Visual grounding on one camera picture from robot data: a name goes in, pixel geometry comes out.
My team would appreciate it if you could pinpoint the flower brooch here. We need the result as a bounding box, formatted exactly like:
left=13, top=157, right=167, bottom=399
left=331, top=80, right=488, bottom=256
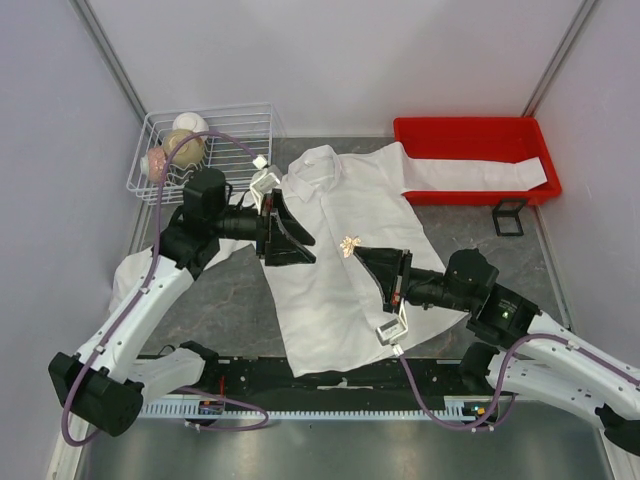
left=340, top=236, right=361, bottom=258

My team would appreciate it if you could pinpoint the white wire dish rack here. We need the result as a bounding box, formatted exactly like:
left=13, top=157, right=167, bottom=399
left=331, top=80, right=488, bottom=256
left=126, top=103, right=276, bottom=205

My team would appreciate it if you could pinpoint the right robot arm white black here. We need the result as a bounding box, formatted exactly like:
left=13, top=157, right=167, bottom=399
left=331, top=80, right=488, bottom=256
left=353, top=246, right=639, bottom=455

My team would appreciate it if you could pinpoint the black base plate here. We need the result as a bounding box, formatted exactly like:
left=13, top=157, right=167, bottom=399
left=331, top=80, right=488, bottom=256
left=195, top=356, right=493, bottom=410

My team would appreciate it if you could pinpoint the purple cable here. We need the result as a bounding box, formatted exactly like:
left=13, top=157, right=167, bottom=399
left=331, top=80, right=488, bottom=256
left=59, top=129, right=271, bottom=446
left=394, top=333, right=640, bottom=434

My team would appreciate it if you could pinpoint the red plastic bin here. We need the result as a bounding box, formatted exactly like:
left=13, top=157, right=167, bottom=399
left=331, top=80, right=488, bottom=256
left=393, top=117, right=562, bottom=206

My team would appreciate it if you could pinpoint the white button shirt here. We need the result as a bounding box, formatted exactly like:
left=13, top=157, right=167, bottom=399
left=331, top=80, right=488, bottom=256
left=108, top=141, right=547, bottom=379

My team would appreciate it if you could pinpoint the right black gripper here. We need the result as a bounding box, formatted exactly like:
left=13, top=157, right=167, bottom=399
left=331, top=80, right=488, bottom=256
left=353, top=246, right=474, bottom=314

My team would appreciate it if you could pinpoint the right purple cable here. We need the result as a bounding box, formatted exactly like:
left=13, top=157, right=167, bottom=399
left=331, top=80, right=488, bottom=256
left=394, top=333, right=640, bottom=434

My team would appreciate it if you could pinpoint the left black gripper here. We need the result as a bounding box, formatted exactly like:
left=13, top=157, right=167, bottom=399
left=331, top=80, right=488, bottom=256
left=211, top=189, right=316, bottom=267

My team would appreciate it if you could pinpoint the beige ceramic bowl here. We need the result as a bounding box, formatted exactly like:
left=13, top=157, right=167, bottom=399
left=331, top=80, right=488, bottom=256
left=162, top=129, right=205, bottom=169

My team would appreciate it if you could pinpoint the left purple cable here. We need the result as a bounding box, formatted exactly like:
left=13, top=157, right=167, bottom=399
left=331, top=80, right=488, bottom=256
left=59, top=129, right=271, bottom=446

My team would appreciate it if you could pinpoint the light blue cable duct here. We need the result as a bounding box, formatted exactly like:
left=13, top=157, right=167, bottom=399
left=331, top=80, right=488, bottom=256
left=139, top=395, right=488, bottom=422

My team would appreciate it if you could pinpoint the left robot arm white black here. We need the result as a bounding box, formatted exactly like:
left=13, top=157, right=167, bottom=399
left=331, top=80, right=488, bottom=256
left=48, top=169, right=316, bottom=446

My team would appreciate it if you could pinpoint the black brooch box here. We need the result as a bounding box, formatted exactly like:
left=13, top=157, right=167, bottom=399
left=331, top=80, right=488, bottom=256
left=492, top=198, right=527, bottom=237

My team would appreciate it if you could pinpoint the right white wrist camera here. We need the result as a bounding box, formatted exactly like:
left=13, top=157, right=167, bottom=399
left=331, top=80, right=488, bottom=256
left=375, top=305, right=409, bottom=346

